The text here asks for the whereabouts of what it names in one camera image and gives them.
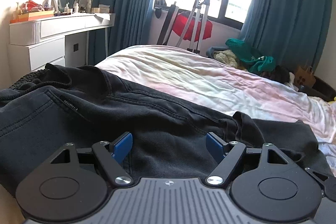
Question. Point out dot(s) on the teal curtain right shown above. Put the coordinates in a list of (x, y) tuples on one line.
[(293, 32)]

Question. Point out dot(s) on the yellowish clothes pile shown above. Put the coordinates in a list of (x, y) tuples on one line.
[(227, 57)]

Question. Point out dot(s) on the silver tripod stand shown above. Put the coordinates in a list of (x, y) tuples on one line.
[(199, 11)]

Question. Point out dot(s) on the red cloth on stand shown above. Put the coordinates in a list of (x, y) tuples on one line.
[(181, 21)]

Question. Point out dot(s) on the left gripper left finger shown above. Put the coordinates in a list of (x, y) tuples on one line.
[(94, 166)]

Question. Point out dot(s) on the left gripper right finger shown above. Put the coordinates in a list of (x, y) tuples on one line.
[(229, 157)]

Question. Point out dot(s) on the orange box tray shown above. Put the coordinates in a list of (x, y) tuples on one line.
[(33, 16)]

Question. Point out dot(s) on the brown paper bag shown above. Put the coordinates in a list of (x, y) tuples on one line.
[(304, 76)]

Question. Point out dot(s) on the black pants garment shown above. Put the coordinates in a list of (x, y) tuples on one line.
[(47, 109)]

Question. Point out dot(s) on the green garment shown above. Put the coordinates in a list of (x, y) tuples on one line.
[(251, 58)]

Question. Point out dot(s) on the bed with pink sheet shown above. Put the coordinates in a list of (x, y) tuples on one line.
[(210, 83)]

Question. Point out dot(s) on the white dressing table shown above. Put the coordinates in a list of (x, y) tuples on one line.
[(62, 40)]

